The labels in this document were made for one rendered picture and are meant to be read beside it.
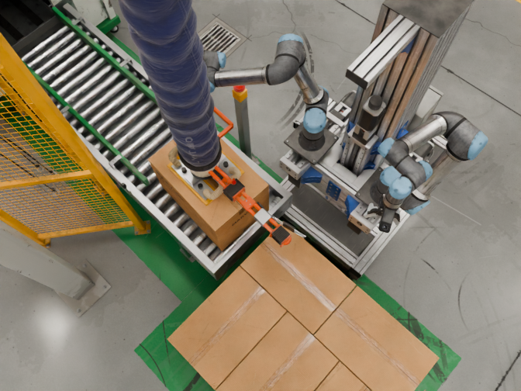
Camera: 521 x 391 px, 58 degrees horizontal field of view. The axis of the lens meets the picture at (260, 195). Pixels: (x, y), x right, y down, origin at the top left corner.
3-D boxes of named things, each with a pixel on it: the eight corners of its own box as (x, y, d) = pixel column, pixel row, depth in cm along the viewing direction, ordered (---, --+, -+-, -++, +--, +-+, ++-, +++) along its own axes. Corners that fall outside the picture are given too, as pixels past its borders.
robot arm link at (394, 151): (450, 97, 207) (383, 137, 181) (469, 113, 204) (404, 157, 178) (436, 115, 216) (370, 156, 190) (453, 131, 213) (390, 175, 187)
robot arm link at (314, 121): (300, 138, 254) (301, 125, 242) (303, 117, 259) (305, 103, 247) (322, 141, 253) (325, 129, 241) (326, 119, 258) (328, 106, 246)
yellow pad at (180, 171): (167, 167, 270) (165, 163, 266) (180, 156, 273) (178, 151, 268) (206, 206, 261) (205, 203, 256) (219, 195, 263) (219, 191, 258)
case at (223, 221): (161, 186, 310) (146, 158, 272) (208, 149, 319) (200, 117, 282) (222, 251, 292) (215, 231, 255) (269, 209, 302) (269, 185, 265)
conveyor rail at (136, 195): (5, 73, 364) (-9, 57, 346) (10, 68, 365) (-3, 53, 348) (213, 278, 301) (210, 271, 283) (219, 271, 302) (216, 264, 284)
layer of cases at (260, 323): (178, 344, 311) (167, 339, 273) (281, 239, 337) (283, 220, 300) (316, 492, 278) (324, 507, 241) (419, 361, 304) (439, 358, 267)
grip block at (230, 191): (222, 192, 253) (221, 188, 247) (236, 181, 255) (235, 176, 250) (232, 203, 250) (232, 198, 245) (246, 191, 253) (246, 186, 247)
